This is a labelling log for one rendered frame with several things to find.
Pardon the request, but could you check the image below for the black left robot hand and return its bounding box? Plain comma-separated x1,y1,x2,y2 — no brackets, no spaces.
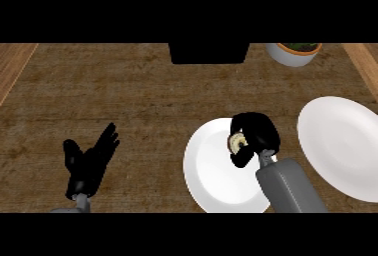
62,122,121,201

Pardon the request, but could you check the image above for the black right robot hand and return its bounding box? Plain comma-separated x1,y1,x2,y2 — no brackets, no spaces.
228,111,282,169

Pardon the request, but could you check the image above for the pale cupcake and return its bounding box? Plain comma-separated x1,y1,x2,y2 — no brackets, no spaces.
226,131,250,155

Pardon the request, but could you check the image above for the white round plate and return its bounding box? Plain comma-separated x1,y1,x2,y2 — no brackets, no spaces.
182,117,278,214
295,95,378,204

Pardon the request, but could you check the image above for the white potted plant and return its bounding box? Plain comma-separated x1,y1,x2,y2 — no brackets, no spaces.
264,43,325,68

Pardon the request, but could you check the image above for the black box appliance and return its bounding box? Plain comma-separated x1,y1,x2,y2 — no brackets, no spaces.
167,43,251,65

